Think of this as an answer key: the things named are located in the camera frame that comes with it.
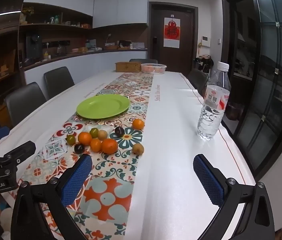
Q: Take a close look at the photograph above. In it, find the white plastic basket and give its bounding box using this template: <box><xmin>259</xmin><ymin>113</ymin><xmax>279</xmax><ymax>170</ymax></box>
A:
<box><xmin>140</xmin><ymin>63</ymin><xmax>167</xmax><ymax>75</ymax></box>

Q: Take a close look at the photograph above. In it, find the white floral patterned tablecloth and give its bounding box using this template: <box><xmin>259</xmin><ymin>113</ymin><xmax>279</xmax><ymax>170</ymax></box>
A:
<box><xmin>0</xmin><ymin>71</ymin><xmax>256</xmax><ymax>240</ymax></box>

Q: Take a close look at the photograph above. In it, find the white upper cabinet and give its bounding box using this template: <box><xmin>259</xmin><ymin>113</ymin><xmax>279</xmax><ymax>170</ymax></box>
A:
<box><xmin>24</xmin><ymin>0</ymin><xmax>148</xmax><ymax>29</ymax></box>

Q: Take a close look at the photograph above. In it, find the dark brown door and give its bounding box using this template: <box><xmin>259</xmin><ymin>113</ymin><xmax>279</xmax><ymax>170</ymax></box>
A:
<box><xmin>148</xmin><ymin>2</ymin><xmax>198</xmax><ymax>73</ymax></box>

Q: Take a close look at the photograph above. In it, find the glass sliding door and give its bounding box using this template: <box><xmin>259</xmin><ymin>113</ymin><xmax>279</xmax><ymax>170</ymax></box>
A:
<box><xmin>221</xmin><ymin>0</ymin><xmax>282</xmax><ymax>180</ymax></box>

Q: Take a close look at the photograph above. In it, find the green plate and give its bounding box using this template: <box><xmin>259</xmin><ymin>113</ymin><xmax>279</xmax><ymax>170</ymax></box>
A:
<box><xmin>76</xmin><ymin>95</ymin><xmax>131</xmax><ymax>119</ymax></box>

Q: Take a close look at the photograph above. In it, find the wooden wall shelf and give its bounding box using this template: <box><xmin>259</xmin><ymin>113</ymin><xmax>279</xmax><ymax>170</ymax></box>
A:
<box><xmin>19</xmin><ymin>2</ymin><xmax>93</xmax><ymax>32</ymax></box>

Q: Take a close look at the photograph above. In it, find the red wall calendar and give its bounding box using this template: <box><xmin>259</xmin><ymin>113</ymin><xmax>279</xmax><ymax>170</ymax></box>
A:
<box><xmin>163</xmin><ymin>17</ymin><xmax>181</xmax><ymax>48</ymax></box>

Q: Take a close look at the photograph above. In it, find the white curved counter cabinet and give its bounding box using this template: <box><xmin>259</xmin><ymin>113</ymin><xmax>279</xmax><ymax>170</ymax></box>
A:
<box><xmin>24</xmin><ymin>49</ymin><xmax>148</xmax><ymax>87</ymax></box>

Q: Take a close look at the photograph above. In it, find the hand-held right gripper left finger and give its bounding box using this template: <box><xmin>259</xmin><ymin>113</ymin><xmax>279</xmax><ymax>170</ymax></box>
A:
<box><xmin>11</xmin><ymin>154</ymin><xmax>93</xmax><ymax>240</ymax></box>

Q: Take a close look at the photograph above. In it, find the pile of small tangerines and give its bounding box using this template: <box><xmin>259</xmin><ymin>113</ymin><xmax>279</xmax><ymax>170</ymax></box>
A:
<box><xmin>143</xmin><ymin>66</ymin><xmax>165</xmax><ymax>73</ymax></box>

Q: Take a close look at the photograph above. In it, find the black countertop appliance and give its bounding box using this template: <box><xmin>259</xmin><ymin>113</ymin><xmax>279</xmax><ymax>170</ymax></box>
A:
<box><xmin>26</xmin><ymin>34</ymin><xmax>43</xmax><ymax>63</ymax></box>

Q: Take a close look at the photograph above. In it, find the clear plastic water bottle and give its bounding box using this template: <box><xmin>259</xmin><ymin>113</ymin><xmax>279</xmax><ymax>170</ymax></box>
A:
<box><xmin>197</xmin><ymin>61</ymin><xmax>232</xmax><ymax>140</ymax></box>

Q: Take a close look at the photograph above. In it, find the grey dining chair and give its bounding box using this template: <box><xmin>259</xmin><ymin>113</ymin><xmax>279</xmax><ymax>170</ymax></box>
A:
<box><xmin>5</xmin><ymin>82</ymin><xmax>47</xmax><ymax>128</ymax></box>
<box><xmin>44</xmin><ymin>66</ymin><xmax>75</xmax><ymax>99</ymax></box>
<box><xmin>187</xmin><ymin>69</ymin><xmax>209</xmax><ymax>95</ymax></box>
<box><xmin>129</xmin><ymin>59</ymin><xmax>158</xmax><ymax>64</ymax></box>

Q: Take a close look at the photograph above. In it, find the woven wicker box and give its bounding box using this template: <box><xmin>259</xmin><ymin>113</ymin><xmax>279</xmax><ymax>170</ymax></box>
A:
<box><xmin>115</xmin><ymin>62</ymin><xmax>142</xmax><ymax>73</ymax></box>

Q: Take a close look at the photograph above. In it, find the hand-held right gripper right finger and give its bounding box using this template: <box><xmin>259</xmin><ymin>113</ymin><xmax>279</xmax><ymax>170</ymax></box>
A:
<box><xmin>193</xmin><ymin>154</ymin><xmax>276</xmax><ymax>240</ymax></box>

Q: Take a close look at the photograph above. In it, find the brown kiwi fruit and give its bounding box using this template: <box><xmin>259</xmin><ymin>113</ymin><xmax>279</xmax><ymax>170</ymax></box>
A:
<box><xmin>132</xmin><ymin>143</ymin><xmax>144</xmax><ymax>155</ymax></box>

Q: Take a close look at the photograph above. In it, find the large orange tangerine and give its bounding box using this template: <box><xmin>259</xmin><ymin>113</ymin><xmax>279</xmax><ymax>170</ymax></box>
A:
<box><xmin>101</xmin><ymin>138</ymin><xmax>119</xmax><ymax>155</ymax></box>

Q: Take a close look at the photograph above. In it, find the pile of dark bags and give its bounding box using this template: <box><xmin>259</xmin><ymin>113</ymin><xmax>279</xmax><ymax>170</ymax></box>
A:
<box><xmin>194</xmin><ymin>55</ymin><xmax>214</xmax><ymax>73</ymax></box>

